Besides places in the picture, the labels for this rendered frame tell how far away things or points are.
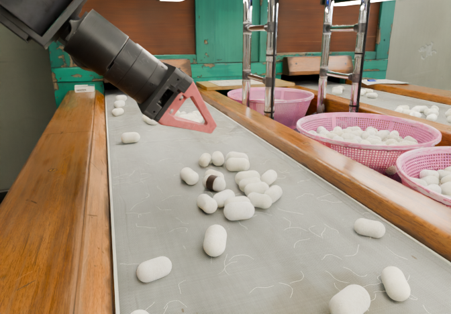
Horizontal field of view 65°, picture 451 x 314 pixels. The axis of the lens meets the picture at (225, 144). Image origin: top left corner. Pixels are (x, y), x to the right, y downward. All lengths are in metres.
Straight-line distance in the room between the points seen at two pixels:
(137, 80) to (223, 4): 0.99
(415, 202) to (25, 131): 2.00
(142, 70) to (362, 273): 0.31
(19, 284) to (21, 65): 1.87
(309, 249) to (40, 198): 0.30
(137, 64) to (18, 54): 1.74
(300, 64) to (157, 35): 0.55
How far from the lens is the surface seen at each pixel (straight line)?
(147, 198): 0.48
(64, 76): 1.32
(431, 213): 0.44
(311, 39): 1.55
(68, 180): 0.50
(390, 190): 0.48
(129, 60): 0.43
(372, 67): 1.72
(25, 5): 0.43
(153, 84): 0.43
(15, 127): 2.21
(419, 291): 0.36
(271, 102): 0.84
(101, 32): 0.43
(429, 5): 3.12
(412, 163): 0.63
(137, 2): 1.33
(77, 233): 0.38
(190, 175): 0.50
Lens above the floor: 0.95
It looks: 17 degrees down
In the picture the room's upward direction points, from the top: straight up
